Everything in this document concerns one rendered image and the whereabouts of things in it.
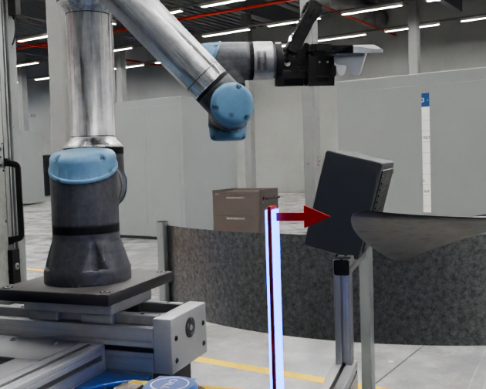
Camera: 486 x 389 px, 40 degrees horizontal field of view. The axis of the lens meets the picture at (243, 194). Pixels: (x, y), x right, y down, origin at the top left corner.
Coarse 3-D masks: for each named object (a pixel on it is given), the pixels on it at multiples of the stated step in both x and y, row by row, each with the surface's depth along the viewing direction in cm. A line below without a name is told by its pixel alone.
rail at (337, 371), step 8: (336, 368) 120; (344, 368) 120; (352, 368) 120; (328, 376) 116; (336, 376) 117; (344, 376) 116; (352, 376) 118; (328, 384) 112; (336, 384) 111; (344, 384) 111; (352, 384) 118
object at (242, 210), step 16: (224, 192) 761; (240, 192) 750; (256, 192) 740; (272, 192) 765; (224, 208) 762; (240, 208) 751; (256, 208) 741; (224, 224) 762; (240, 224) 752; (256, 224) 742
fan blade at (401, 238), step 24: (360, 216) 60; (384, 216) 59; (408, 216) 58; (432, 216) 58; (456, 216) 59; (480, 216) 58; (384, 240) 71; (408, 240) 72; (432, 240) 73; (456, 240) 74
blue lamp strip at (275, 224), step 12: (276, 228) 71; (276, 240) 70; (276, 252) 70; (276, 264) 70; (276, 276) 70; (276, 288) 70; (276, 300) 70; (276, 312) 70; (276, 324) 70; (276, 336) 70; (276, 348) 70; (276, 360) 70; (276, 372) 71; (276, 384) 71
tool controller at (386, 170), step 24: (336, 168) 126; (360, 168) 124; (384, 168) 129; (336, 192) 126; (360, 192) 125; (384, 192) 136; (336, 216) 126; (312, 240) 128; (336, 240) 126; (360, 240) 125
